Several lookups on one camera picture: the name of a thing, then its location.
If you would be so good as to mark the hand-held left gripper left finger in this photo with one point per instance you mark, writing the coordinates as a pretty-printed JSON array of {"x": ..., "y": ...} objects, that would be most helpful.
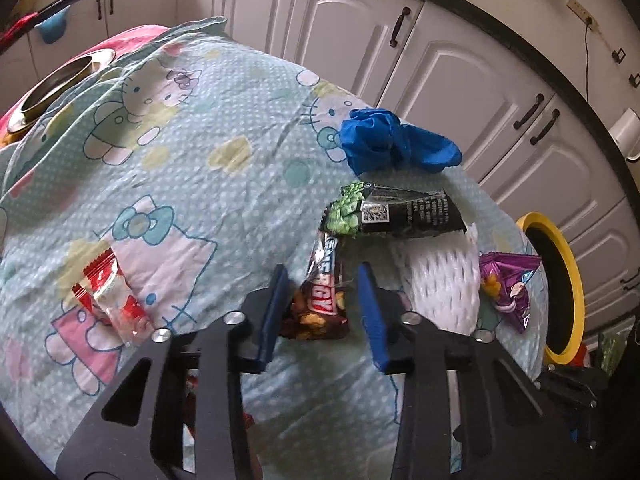
[{"x": 272, "y": 310}]

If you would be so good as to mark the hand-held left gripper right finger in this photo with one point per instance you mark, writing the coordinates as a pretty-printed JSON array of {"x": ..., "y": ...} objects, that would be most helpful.
[{"x": 372, "y": 320}]

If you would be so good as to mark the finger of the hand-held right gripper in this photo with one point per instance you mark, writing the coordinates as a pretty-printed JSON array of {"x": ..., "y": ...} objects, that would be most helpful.
[{"x": 570, "y": 385}]

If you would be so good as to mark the brown chocolate bar wrapper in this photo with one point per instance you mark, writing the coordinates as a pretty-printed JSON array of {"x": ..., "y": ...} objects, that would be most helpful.
[{"x": 320, "y": 300}]

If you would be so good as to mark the yellow-rimmed black trash bin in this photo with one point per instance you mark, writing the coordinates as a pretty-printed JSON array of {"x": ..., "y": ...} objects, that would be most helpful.
[{"x": 575, "y": 280}]

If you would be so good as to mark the white foam net sleeve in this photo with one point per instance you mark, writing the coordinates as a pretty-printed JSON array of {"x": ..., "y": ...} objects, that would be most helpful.
[{"x": 440, "y": 280}]

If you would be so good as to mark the black green snack wrapper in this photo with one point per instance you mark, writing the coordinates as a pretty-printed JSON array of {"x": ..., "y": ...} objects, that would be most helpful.
[{"x": 400, "y": 212}]

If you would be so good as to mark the purple snack wrapper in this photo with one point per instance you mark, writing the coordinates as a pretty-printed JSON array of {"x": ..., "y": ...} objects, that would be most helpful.
[{"x": 510, "y": 285}]

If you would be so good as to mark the red white candy wrapper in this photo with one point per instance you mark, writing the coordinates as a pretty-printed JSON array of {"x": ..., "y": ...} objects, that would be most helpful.
[{"x": 112, "y": 290}]

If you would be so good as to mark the cartoon cat printed blanket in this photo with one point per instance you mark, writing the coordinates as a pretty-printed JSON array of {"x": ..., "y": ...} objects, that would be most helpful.
[{"x": 200, "y": 160}]

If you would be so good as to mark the blue rubber glove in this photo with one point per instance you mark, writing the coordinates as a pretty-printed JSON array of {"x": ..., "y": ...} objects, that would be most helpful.
[{"x": 385, "y": 140}]

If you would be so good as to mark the white electric kettle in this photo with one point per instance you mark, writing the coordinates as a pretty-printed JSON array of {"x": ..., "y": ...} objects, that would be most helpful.
[{"x": 627, "y": 132}]

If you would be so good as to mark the white base cabinets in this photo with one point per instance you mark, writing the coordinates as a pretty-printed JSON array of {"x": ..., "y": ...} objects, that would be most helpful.
[{"x": 450, "y": 50}]

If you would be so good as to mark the round metal plate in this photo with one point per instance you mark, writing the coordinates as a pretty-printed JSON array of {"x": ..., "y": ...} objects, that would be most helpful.
[{"x": 55, "y": 87}]

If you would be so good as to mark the blue hanging plastic basin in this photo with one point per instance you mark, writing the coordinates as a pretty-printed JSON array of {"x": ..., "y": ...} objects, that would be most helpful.
[{"x": 55, "y": 25}]

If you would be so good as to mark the red cloth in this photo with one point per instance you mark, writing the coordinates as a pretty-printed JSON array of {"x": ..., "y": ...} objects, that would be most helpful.
[{"x": 17, "y": 27}]

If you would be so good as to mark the black wall hook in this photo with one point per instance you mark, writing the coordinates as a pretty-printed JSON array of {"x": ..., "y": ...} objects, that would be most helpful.
[
  {"x": 635, "y": 80},
  {"x": 619, "y": 55}
]

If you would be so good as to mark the beige wall socket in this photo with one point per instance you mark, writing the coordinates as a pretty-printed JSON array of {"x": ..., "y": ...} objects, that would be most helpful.
[{"x": 582, "y": 12}]

